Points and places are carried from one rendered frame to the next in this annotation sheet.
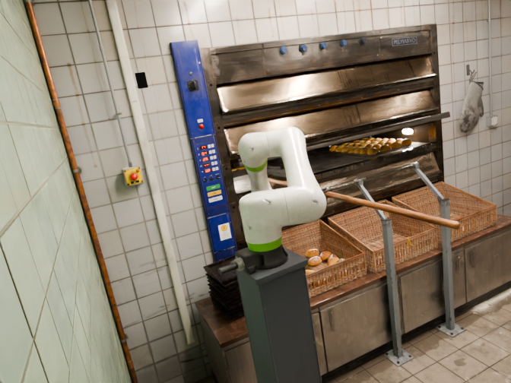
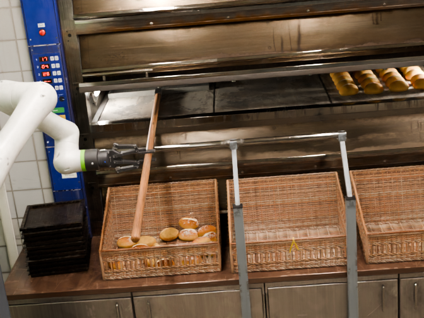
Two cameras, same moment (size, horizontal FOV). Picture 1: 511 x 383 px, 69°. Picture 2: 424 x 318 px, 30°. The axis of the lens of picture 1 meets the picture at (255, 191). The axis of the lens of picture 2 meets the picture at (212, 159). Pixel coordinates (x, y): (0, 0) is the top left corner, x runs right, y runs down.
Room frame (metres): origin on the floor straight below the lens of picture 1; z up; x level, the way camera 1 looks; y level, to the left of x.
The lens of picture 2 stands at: (-0.77, -1.94, 2.33)
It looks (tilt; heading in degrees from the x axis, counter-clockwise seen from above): 20 degrees down; 24
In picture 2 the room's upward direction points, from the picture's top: 5 degrees counter-clockwise
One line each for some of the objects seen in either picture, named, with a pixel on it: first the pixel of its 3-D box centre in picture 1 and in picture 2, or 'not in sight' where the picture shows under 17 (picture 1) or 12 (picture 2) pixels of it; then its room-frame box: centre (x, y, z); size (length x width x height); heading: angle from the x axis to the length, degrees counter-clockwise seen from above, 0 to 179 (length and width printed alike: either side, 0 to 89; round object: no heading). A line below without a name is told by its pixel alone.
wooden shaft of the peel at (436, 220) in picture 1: (320, 192); (149, 151); (2.05, -0.36, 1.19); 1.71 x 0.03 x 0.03; 24
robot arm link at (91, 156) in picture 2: not in sight; (93, 159); (1.91, -0.17, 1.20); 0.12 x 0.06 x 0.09; 23
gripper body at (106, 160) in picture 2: not in sight; (110, 158); (1.93, -0.24, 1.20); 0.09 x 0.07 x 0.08; 113
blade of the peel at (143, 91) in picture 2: (241, 173); (159, 83); (3.07, 0.09, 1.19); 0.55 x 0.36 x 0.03; 114
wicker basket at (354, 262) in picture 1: (307, 257); (162, 227); (2.26, -0.26, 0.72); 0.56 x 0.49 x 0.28; 113
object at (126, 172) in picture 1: (132, 175); not in sight; (2.11, 0.67, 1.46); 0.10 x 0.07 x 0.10; 112
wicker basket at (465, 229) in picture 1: (442, 210); (416, 211); (2.69, -1.39, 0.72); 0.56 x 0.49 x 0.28; 112
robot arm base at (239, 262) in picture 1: (252, 257); not in sight; (1.21, 0.05, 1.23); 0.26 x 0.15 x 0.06; 116
